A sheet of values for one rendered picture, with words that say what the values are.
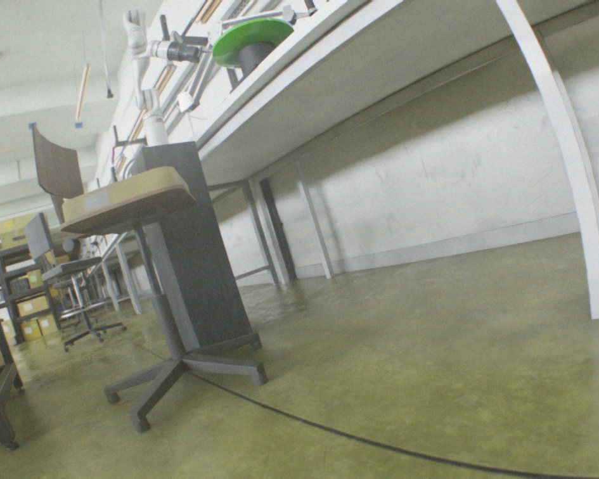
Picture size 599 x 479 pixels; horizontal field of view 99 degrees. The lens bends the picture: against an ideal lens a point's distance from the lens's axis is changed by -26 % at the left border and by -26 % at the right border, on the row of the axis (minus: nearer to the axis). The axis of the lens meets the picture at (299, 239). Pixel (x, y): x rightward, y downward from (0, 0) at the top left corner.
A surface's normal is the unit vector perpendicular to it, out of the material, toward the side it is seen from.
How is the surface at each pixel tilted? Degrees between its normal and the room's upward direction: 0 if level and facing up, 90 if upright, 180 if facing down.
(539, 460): 0
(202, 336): 90
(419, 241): 90
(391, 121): 90
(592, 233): 90
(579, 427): 0
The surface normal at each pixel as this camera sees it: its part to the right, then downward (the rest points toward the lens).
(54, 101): 0.61, -0.17
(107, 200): 0.16, -0.03
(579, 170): -0.74, 0.24
